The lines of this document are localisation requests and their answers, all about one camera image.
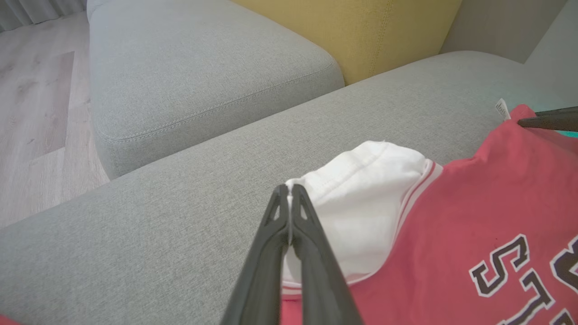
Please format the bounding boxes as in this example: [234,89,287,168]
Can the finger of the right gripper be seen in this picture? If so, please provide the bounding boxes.
[517,115,578,132]
[535,106,578,116]

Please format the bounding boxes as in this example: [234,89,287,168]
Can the red white lettered jersey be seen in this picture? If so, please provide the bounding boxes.
[280,98,578,325]

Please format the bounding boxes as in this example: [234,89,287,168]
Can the grey fabric sofa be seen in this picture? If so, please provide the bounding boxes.
[0,51,578,325]

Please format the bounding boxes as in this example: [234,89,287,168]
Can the small grey sofa seat cushion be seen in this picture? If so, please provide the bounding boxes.
[87,0,346,180]

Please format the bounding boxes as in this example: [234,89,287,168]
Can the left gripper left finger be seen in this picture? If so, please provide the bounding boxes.
[220,184,289,325]

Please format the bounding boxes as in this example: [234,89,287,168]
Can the grey pleated curtain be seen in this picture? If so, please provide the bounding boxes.
[0,0,87,33]

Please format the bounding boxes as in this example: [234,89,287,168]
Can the yellow sofa back cushion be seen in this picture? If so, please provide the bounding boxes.
[230,0,463,86]

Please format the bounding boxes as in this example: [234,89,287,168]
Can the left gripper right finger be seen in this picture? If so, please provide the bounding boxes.
[290,184,364,325]

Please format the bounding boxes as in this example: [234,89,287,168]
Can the taupe sofa back panel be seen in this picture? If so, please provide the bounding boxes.
[440,0,568,64]

